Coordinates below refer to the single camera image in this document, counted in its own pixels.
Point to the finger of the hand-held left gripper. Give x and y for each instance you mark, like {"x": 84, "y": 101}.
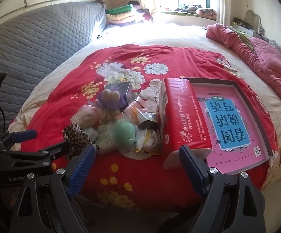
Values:
{"x": 24, "y": 135}
{"x": 45, "y": 154}

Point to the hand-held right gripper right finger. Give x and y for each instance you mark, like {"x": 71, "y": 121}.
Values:
{"x": 191, "y": 170}

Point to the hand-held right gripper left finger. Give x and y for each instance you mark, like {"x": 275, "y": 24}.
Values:
{"x": 82, "y": 170}

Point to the leopard print cloth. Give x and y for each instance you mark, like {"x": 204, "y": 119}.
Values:
{"x": 77, "y": 136}

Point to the pale green tissue packet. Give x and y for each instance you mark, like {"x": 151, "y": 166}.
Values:
{"x": 90, "y": 134}

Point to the clear bag with cream puff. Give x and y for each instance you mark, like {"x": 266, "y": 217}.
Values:
{"x": 87, "y": 114}

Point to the beige plush toy purple bow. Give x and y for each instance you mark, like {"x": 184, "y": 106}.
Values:
{"x": 109, "y": 116}

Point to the cream bunny plush purple dress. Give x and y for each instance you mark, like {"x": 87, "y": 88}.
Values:
{"x": 111, "y": 97}

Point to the pink pouch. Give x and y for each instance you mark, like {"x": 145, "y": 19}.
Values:
{"x": 135, "y": 108}

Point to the grey cardboard box tray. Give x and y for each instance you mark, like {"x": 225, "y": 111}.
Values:
{"x": 213, "y": 82}

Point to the red tissue pack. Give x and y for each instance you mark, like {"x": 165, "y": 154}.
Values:
{"x": 179, "y": 106}

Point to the dark purple box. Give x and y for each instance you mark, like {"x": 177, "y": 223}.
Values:
{"x": 118, "y": 87}

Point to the grey quilted headboard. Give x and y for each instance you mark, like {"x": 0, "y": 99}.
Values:
{"x": 33, "y": 41}

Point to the red floral blanket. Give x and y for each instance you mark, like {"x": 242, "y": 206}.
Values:
{"x": 179, "y": 60}

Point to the pink quilt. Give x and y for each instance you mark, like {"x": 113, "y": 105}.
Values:
{"x": 264, "y": 60}

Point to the bed with cream sheet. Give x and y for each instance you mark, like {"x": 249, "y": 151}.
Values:
{"x": 179, "y": 36}

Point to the green cloth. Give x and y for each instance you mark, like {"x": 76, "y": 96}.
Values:
{"x": 243, "y": 35}

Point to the stack of folded blankets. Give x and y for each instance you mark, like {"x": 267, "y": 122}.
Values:
{"x": 121, "y": 14}

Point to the black storage box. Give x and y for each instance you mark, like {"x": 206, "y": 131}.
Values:
{"x": 241, "y": 22}

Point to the green sill mat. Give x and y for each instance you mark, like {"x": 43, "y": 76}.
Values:
{"x": 176, "y": 14}

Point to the patterned cushion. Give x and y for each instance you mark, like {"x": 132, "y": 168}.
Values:
{"x": 205, "y": 12}

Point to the dark clothes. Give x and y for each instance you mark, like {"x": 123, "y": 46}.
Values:
{"x": 189, "y": 8}

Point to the heart-shaped mirror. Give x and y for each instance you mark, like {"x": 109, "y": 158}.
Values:
{"x": 252, "y": 19}

